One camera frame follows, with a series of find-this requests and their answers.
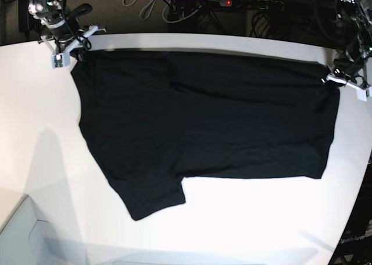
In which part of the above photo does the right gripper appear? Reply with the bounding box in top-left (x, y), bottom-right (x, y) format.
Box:
top-left (37, 24), bottom-right (106, 58)

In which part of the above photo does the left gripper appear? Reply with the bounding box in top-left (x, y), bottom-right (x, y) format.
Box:
top-left (325, 69), bottom-right (369, 89)

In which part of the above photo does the black printed t-shirt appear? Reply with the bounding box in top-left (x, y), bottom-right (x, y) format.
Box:
top-left (71, 51), bottom-right (340, 221)

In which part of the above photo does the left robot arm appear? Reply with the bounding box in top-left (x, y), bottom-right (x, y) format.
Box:
top-left (327, 0), bottom-right (371, 91)

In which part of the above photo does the black device on floor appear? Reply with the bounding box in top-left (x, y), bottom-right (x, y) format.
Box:
top-left (18, 0), bottom-right (35, 35)

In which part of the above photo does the black power strip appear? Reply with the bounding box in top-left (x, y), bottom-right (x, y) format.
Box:
top-left (219, 0), bottom-right (284, 10)

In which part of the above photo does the grey plastic bin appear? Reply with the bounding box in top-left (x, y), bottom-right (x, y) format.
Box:
top-left (1, 197), bottom-right (52, 264)

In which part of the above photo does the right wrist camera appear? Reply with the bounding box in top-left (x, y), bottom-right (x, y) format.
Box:
top-left (51, 53), bottom-right (70, 69)

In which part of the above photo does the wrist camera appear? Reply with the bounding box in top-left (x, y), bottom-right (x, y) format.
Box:
top-left (51, 53), bottom-right (70, 69)
top-left (356, 86), bottom-right (372, 102)

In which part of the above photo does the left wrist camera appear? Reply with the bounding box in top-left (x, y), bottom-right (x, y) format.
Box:
top-left (356, 86), bottom-right (372, 102)

